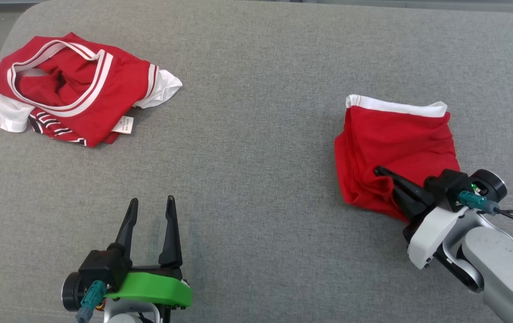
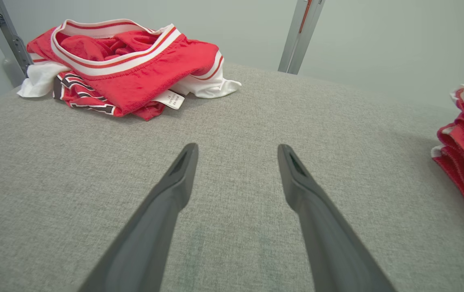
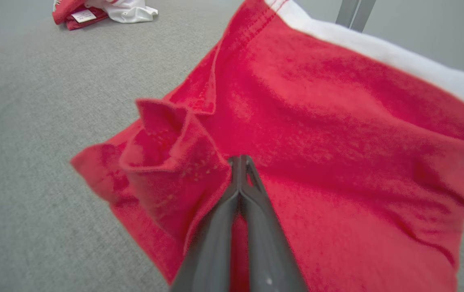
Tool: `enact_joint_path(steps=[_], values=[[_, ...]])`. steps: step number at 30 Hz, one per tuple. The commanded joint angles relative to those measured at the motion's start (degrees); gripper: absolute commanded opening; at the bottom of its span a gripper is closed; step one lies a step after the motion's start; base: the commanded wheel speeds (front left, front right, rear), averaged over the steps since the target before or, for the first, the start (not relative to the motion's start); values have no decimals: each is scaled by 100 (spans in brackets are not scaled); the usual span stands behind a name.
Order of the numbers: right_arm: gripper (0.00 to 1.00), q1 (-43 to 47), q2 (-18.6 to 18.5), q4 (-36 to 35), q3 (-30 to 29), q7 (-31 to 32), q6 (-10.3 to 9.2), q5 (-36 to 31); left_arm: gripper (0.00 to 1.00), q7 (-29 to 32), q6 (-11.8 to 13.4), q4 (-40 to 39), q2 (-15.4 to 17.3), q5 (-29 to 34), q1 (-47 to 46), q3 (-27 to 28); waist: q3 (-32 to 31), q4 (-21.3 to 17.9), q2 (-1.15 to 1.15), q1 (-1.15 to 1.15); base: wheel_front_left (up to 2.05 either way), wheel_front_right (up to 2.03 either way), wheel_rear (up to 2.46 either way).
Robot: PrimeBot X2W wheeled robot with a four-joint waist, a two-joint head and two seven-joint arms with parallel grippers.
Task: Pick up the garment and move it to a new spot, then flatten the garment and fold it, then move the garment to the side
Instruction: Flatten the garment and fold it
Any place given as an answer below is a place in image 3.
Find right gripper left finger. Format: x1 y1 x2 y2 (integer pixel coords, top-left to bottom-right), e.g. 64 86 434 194
170 155 241 292

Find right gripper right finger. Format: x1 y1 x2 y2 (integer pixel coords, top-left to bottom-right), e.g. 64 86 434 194
240 155 308 292

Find red white shorts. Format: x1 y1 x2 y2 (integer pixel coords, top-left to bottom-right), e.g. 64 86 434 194
70 0 464 292

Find red white basketball jersey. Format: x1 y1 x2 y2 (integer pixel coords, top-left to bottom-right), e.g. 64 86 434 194
52 0 159 31

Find grey fabric sofa seat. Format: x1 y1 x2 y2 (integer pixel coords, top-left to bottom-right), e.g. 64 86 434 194
0 0 464 292

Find grey upright post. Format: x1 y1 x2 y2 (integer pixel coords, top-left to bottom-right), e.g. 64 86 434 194
350 0 377 33
335 0 360 28

